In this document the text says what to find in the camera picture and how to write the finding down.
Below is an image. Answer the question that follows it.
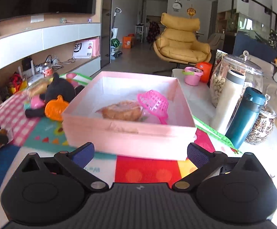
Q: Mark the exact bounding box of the pink plastic strainer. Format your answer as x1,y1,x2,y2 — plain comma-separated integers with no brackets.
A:
137,90,170,125

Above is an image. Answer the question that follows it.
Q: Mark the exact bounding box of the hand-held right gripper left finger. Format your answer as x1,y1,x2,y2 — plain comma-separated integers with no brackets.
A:
21,142,109,192

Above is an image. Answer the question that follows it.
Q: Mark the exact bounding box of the pink toy bucket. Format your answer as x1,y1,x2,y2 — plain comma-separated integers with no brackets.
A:
182,67,204,86

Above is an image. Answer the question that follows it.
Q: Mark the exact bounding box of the small glass seed jar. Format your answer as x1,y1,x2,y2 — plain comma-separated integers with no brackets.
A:
244,94,277,146

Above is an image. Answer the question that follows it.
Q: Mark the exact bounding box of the orange cardboard box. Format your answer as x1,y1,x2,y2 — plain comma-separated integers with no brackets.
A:
123,35,136,49

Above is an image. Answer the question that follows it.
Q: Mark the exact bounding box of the white router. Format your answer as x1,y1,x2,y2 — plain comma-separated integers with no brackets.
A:
21,57,37,78

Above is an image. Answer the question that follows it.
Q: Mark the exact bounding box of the white upright vacuum cleaner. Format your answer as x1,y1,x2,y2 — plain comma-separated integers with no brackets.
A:
109,8,123,59

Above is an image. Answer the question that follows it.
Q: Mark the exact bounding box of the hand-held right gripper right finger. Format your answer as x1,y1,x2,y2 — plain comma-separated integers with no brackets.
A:
172,142,257,192

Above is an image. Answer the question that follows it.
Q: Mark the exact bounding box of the white thermos bottle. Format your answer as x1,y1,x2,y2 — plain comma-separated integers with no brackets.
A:
211,69,246,135

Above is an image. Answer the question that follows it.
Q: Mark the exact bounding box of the teal thermos bottle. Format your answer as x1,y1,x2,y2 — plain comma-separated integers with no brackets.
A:
225,87,266,150

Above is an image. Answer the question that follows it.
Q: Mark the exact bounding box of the white coffee table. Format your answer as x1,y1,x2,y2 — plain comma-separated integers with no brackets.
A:
171,68,277,222

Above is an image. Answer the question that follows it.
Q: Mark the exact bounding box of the dark snack bag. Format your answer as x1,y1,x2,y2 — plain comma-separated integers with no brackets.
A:
214,50,228,65

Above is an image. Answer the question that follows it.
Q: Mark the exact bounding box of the pink paper bag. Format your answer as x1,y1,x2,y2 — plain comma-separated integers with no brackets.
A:
80,38,101,57

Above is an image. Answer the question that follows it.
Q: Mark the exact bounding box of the dark patterned clothing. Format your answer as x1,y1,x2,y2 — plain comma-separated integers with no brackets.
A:
146,21,161,45

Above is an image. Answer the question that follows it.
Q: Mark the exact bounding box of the light packaged bread bun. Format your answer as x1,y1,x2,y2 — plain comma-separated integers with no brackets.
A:
26,80,56,99

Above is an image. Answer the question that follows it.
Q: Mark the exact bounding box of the black plush toy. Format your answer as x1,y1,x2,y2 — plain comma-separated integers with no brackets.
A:
25,73,85,119

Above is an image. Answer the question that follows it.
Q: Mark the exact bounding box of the orange pumpkin toy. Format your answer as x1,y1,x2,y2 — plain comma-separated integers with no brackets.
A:
44,95,70,122

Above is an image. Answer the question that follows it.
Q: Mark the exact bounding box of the white cardboard box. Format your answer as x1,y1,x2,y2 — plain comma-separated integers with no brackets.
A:
62,71,197,161

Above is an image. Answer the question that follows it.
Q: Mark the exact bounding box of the wooden tv cabinet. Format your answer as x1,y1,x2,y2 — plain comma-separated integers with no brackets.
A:
0,12,102,106

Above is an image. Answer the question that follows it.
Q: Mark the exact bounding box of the orange pumpkin bucket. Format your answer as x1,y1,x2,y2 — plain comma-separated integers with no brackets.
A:
195,62,213,83

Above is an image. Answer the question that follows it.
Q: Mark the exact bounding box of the yellow lounge chair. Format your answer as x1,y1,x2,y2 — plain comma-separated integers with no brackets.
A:
153,12,212,69

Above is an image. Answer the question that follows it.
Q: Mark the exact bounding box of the orange hanging ornament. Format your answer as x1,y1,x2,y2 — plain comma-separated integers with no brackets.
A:
187,4,196,19

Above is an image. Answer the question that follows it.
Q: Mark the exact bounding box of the large glass nut jar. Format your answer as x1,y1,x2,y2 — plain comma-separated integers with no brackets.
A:
209,51,264,108

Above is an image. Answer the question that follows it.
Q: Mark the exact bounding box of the brown packaged bread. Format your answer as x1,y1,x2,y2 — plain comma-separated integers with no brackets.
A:
96,100,145,123

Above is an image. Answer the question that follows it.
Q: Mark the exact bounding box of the white stool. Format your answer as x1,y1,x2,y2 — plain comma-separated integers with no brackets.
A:
135,23,145,42

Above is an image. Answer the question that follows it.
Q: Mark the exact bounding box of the glass fish tank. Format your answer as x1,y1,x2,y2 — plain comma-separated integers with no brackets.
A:
226,0,277,53

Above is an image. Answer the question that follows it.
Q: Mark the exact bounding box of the white courier envelope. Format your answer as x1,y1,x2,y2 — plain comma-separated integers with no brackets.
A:
72,40,94,59

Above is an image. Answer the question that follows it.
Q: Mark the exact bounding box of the colourful play mat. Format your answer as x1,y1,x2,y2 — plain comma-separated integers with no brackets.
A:
0,73,243,189

